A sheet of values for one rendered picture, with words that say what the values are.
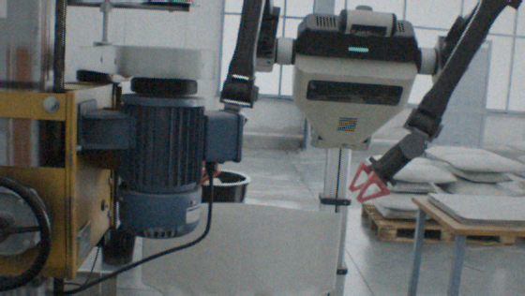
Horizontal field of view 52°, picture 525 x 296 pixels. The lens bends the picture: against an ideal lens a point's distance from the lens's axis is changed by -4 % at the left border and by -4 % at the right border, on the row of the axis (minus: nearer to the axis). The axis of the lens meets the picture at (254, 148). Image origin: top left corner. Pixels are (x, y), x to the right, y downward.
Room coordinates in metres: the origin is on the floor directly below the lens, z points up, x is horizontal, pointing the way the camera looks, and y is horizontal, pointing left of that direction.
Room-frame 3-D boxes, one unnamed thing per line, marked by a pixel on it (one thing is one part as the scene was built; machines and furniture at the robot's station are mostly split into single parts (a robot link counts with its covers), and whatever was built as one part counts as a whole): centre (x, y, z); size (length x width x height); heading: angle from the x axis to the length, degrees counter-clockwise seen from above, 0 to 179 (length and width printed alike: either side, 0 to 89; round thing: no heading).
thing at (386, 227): (4.92, -1.68, 0.07); 1.20 x 0.82 x 0.14; 91
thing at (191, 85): (1.00, 0.17, 1.35); 0.12 x 0.12 x 0.04
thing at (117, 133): (0.96, 0.25, 1.27); 0.12 x 0.09 x 0.09; 3
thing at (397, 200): (4.67, -1.39, 0.33); 0.66 x 0.43 x 0.13; 93
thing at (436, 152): (5.11, -1.97, 0.69); 0.66 x 0.42 x 0.13; 90
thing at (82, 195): (1.01, 0.41, 1.18); 0.34 x 0.25 x 0.31; 3
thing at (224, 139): (1.05, 0.08, 1.25); 0.10 x 0.08 x 0.12; 28
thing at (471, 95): (9.46, -3.45, 1.05); 1.00 x 0.10 x 2.10; 93
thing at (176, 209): (1.00, 0.17, 1.21); 0.15 x 0.15 x 0.25
